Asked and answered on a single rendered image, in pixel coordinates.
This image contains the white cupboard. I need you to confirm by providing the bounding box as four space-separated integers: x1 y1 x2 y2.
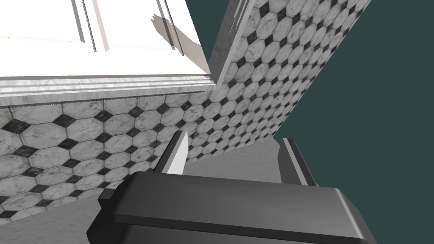
0 0 211 81

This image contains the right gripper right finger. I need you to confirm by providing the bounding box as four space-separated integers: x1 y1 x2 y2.
278 137 318 187

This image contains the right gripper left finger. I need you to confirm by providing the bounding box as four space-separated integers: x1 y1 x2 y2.
153 130 189 176

